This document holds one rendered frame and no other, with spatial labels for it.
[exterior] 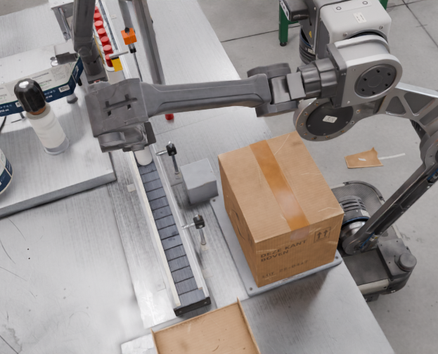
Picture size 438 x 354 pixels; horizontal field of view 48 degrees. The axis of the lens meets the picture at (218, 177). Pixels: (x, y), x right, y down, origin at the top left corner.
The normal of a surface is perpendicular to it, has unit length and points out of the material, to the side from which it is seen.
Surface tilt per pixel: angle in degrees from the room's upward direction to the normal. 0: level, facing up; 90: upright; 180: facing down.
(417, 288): 0
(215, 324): 0
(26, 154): 0
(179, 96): 49
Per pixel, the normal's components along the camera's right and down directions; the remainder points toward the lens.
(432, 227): -0.09, -0.59
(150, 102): 0.60, -0.13
